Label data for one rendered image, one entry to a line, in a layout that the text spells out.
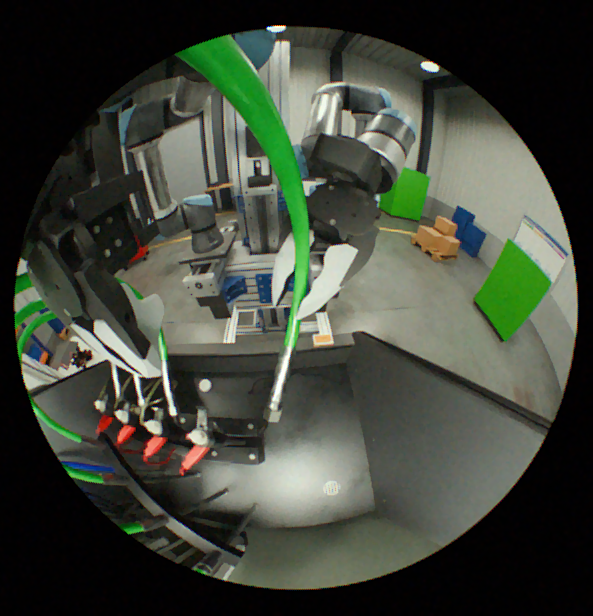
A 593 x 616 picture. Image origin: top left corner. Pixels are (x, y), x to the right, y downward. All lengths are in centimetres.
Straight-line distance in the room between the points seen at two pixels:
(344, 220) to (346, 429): 49
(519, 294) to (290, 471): 323
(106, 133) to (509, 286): 336
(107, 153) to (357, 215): 21
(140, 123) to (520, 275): 352
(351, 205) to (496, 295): 322
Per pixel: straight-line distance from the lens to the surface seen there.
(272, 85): 91
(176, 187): 711
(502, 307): 333
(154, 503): 36
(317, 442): 52
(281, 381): 20
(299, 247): 16
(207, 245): 75
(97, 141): 15
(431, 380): 27
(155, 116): 59
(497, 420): 23
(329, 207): 19
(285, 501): 55
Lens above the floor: 135
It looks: 47 degrees down
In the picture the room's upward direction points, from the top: straight up
